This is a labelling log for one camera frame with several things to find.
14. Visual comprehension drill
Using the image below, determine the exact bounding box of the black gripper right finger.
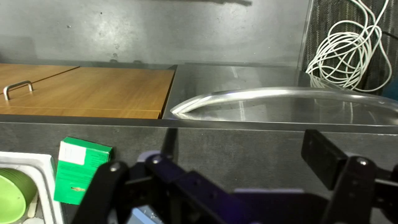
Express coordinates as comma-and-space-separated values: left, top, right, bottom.
302, 128, 398, 224

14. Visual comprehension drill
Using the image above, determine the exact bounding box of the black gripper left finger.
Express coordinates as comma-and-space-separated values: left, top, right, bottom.
70, 153, 234, 224

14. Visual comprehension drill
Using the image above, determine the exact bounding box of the wooden lower cabinet door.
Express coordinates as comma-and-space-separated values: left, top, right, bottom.
0, 62, 81, 91
0, 65, 177, 111

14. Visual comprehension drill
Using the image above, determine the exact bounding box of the stainless steel sink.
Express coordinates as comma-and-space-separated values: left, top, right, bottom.
0, 150, 65, 224

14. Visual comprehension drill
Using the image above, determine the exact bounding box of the wooden false drawer panel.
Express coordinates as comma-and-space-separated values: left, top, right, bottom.
0, 106, 167, 122

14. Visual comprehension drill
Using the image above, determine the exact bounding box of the stainless steel dishwasher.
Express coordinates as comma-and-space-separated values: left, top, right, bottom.
163, 61, 398, 131

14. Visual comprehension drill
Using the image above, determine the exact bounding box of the green bowl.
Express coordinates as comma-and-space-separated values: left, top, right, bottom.
0, 167, 40, 224

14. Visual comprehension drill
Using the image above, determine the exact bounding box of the white coiled cable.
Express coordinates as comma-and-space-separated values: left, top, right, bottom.
305, 0, 394, 94

